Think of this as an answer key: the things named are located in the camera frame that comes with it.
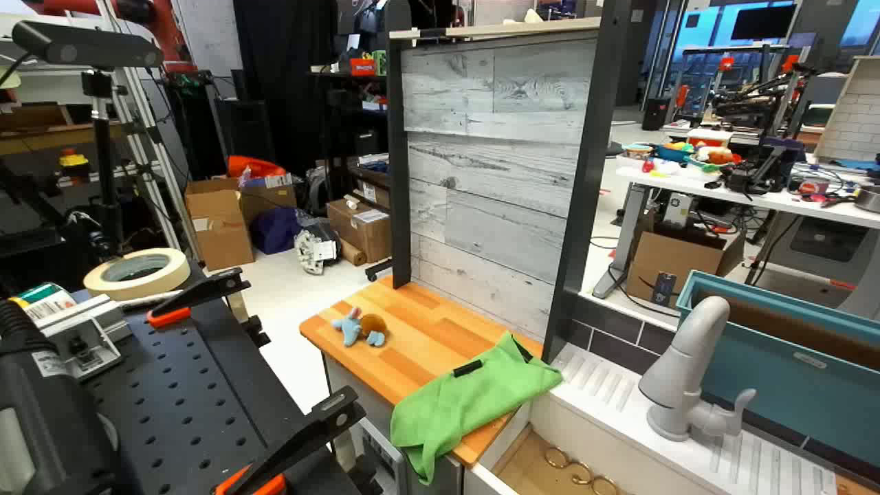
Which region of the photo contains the grey sink faucet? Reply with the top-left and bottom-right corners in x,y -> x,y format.
639,298 -> 757,443

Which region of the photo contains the white sink unit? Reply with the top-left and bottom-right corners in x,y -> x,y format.
465,340 -> 880,495

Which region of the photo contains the small cardboard box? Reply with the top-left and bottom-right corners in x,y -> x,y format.
328,197 -> 392,267

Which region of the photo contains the small plush toy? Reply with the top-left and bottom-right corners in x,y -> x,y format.
335,307 -> 392,348

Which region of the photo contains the wooden countertop cabinet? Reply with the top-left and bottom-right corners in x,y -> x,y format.
300,277 -> 528,495

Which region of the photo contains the grey wood backsplash panel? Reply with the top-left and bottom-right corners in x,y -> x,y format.
389,17 -> 619,351

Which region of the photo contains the green cloth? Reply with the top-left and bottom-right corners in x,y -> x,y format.
392,335 -> 562,485

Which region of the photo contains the blue bag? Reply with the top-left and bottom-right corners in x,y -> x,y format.
250,207 -> 300,254

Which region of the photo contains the cardboard box under table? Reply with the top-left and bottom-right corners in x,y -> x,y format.
625,230 -> 745,304

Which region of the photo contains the large cardboard box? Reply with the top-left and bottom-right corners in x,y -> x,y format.
185,178 -> 298,269

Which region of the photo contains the masking tape roll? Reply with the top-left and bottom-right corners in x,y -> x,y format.
82,248 -> 191,299

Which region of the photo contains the black orange clamp rear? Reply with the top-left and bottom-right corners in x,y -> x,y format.
147,267 -> 247,331

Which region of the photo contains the black orange clamp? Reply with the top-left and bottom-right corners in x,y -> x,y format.
212,386 -> 364,495
147,267 -> 247,331

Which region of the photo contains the black orange clamp front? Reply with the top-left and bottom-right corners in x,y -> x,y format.
212,386 -> 364,495

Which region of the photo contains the black perforated workbench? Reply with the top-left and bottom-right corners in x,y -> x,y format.
85,302 -> 304,495

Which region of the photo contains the white cluttered table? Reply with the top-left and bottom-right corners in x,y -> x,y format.
592,150 -> 880,304

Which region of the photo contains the teal window frame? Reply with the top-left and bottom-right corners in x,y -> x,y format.
676,271 -> 880,469

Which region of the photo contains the camera on tripod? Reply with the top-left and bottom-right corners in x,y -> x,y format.
11,20 -> 163,256

